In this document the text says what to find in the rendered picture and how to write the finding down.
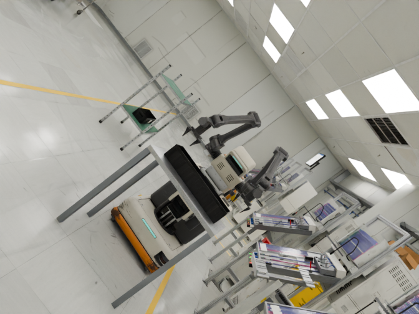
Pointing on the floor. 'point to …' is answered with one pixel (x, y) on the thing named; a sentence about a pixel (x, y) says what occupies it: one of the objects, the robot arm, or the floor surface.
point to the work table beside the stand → (132, 185)
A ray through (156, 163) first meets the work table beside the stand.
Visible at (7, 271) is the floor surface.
